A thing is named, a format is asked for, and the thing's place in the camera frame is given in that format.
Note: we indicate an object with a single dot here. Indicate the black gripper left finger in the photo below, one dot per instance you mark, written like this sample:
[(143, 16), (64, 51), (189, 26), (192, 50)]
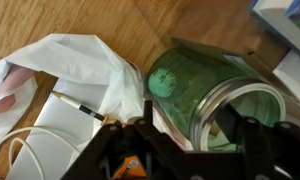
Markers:
[(135, 152)]

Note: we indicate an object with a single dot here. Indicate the white pencil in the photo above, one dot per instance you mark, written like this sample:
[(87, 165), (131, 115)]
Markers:
[(105, 119)]

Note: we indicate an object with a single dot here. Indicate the green glass jar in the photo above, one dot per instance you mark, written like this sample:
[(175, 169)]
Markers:
[(190, 88)]

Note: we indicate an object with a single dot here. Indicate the blue white box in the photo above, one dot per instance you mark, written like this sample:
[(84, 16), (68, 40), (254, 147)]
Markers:
[(271, 14)]

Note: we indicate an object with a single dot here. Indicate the white paper sheet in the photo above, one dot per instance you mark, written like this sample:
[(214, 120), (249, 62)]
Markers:
[(66, 121)]

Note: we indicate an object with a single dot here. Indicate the white plastic bag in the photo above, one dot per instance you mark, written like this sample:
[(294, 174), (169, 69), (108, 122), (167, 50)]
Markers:
[(81, 59)]

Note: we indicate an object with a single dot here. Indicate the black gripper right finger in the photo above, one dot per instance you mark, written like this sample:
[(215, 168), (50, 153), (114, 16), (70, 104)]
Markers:
[(269, 153)]

